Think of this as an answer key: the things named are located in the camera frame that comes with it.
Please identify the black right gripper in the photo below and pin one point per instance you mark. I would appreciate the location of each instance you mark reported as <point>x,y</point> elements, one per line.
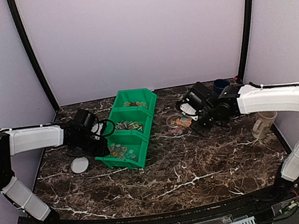
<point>203,131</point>

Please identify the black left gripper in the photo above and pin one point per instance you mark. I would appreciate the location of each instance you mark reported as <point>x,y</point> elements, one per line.
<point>103,150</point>

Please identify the green three-compartment candy bin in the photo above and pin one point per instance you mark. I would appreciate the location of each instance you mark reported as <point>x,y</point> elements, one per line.
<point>128,134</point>

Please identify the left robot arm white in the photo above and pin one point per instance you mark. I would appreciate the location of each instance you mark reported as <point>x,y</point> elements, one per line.
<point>20,149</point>

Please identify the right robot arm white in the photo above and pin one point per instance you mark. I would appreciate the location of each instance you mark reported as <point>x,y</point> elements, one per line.
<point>284,99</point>

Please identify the red-orange gummy candies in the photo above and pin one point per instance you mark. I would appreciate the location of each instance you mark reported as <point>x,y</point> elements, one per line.
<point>121,151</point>

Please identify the lollipop candies pile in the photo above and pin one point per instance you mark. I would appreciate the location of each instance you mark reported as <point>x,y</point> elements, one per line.
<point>129,125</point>

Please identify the yellow-green gummy candies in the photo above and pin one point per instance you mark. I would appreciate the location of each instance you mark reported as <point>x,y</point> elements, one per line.
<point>135,104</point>

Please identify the white round lid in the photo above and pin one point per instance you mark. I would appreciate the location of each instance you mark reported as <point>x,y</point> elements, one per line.
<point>79,165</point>

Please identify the dark blue mug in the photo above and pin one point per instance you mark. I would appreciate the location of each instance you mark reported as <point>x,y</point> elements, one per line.
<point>219,85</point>

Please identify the beige ceramic mug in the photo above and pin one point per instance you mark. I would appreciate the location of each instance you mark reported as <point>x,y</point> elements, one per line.
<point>263,122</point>

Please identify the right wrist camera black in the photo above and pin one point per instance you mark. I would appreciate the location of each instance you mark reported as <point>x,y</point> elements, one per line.
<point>194,101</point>

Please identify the black front rail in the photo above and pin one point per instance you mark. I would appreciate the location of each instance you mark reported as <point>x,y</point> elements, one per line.
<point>247,204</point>

